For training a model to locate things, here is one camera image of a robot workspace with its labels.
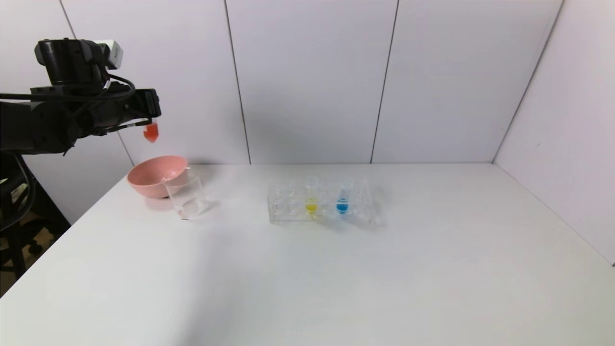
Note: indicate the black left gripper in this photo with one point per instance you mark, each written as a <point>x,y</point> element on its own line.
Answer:
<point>148,104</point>

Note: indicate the clear glass beaker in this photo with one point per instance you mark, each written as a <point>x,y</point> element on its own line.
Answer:
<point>190,202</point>

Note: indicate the test tube with red pigment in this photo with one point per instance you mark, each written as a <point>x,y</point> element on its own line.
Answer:
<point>151,132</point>

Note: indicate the pink bowl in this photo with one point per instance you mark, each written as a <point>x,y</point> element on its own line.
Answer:
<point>149,180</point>

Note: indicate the black chair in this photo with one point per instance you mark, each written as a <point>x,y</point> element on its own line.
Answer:
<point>43,211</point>

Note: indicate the test tube with yellow pigment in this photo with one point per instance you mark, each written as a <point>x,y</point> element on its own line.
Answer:
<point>311,206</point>

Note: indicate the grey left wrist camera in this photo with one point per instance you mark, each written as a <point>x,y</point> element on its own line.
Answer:
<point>114,53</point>

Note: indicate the clear acrylic test tube rack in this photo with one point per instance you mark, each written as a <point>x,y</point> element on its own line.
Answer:
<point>358,211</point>

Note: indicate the test tube with blue pigment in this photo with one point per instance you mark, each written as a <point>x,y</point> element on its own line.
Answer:
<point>341,206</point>

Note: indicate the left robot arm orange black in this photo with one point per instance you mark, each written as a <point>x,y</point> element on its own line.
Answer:
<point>48,120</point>

